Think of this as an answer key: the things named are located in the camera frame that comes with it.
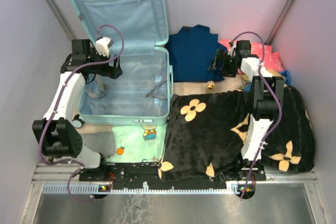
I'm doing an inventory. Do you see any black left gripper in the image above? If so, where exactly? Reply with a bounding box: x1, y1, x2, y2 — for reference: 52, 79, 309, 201
87, 47, 123, 79

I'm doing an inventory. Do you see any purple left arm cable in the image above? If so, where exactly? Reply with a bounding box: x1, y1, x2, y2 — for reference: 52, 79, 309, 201
38, 24, 125, 203

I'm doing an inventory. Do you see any dark blue shirt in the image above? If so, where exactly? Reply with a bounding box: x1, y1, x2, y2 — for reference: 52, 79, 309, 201
165, 25, 227, 82

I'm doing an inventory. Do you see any aluminium frame rail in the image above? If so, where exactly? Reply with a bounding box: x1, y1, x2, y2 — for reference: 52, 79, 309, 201
20, 163, 333, 223

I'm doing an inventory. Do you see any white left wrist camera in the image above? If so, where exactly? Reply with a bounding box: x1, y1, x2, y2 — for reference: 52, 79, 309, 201
95, 37, 113, 57

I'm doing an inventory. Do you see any black floral fleece blanket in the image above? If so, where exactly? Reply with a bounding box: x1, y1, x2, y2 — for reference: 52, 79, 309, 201
160, 86, 316, 174

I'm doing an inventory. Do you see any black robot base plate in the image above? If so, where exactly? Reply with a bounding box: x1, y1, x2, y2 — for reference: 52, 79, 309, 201
78, 162, 267, 190

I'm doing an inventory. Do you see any light green cartoon cloth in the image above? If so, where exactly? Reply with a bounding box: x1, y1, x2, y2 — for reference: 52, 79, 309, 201
107, 125, 166, 163

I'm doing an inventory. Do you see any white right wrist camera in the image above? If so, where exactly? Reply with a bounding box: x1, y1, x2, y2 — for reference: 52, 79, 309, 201
228, 40, 236, 57

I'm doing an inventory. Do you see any yellow and blue garment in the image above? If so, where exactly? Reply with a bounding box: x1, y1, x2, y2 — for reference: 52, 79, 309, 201
238, 69, 291, 92

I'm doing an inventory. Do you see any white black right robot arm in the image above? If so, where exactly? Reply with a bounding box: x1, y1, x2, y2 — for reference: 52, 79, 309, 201
208, 40, 284, 180

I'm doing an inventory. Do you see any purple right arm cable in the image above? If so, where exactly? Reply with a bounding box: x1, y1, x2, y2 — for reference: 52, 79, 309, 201
230, 31, 283, 200

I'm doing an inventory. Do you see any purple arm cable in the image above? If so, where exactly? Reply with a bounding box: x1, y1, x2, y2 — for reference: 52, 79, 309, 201
38, 24, 125, 203
230, 31, 283, 200

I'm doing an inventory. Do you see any small gold bottle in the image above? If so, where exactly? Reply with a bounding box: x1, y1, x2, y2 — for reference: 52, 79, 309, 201
206, 81, 215, 90

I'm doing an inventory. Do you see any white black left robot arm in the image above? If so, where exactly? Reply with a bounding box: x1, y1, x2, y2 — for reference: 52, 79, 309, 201
32, 37, 122, 180

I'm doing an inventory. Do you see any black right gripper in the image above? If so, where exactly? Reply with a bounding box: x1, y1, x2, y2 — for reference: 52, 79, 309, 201
207, 49, 238, 78

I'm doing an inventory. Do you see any pink printed garment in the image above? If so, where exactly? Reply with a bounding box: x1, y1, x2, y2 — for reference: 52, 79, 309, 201
215, 39, 284, 76

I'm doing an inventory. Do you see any light teal hardshell suitcase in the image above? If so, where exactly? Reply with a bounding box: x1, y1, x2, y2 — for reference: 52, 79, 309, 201
70, 0, 173, 125

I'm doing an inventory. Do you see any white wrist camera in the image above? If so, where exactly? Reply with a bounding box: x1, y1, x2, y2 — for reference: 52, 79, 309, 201
228, 40, 236, 57
95, 37, 113, 57

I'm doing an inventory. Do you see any white cable duct strip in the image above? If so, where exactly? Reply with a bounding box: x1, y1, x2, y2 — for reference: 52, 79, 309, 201
41, 182, 255, 196

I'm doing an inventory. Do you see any grey cloth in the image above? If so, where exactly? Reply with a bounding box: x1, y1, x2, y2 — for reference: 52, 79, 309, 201
81, 131, 116, 157

